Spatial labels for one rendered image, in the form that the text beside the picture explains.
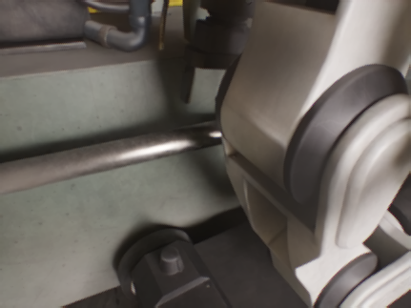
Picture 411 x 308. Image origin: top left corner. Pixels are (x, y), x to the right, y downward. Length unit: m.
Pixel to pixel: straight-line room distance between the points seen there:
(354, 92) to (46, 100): 0.47
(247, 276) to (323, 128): 0.51
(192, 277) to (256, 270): 0.15
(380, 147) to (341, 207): 0.06
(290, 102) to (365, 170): 0.08
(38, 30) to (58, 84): 0.13
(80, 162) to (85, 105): 0.11
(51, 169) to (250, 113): 0.34
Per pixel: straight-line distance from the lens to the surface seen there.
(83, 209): 0.71
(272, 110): 0.28
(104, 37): 0.62
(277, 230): 0.54
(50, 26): 0.66
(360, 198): 0.29
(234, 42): 0.50
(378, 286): 0.58
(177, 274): 0.67
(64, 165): 0.53
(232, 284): 0.70
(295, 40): 0.28
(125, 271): 0.76
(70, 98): 0.58
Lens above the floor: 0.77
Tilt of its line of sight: 35 degrees down
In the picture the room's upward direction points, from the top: 1 degrees counter-clockwise
